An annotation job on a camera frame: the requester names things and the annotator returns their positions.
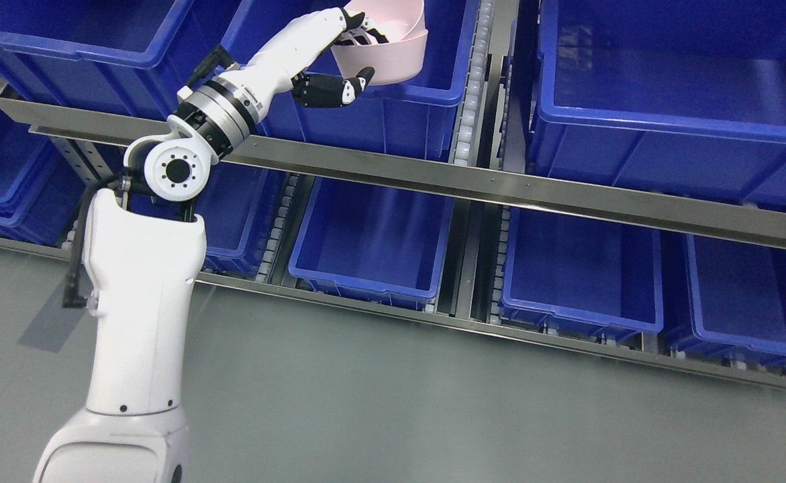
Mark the blue bin lower right centre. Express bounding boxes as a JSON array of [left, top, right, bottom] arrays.
[[498, 208, 664, 342]]

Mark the blue bin far left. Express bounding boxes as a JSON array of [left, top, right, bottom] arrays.
[[0, 110, 85, 246]]

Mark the blue bin upper middle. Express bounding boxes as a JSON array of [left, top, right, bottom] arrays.
[[221, 1, 481, 162]]

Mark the blue bin lower middle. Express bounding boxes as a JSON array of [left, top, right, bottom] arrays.
[[288, 177, 454, 310]]

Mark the blue bin upper left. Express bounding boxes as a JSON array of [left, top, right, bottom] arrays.
[[0, 1, 239, 119]]

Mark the blue bin lower left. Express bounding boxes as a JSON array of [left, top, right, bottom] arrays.
[[196, 162, 286, 275]]

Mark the steel shelf rail lower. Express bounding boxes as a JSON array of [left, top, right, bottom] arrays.
[[0, 231, 786, 394]]

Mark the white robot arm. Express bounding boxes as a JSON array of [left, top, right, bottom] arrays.
[[33, 46, 254, 482]]

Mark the pink bowl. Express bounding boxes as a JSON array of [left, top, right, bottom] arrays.
[[332, 1, 428, 53], [332, 30, 430, 85]]

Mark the blue bin upper right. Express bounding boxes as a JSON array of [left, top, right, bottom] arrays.
[[526, 1, 786, 207]]

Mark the steel shelf rail upper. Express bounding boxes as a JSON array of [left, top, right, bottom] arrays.
[[0, 78, 786, 256]]

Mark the blue bin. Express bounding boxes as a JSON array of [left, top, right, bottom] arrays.
[[196, 162, 286, 275], [288, 177, 454, 310], [0, 1, 239, 119], [221, 1, 481, 162], [498, 208, 664, 342], [526, 1, 786, 207], [0, 110, 85, 246], [660, 233, 786, 369]]

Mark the blue bin lower far right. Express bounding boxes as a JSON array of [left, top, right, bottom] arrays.
[[660, 233, 786, 369]]

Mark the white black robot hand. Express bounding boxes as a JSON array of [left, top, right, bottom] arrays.
[[221, 8, 389, 118]]

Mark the steel shelf rail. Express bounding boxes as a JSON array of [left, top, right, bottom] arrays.
[[0, 78, 786, 256], [0, 231, 786, 394]]

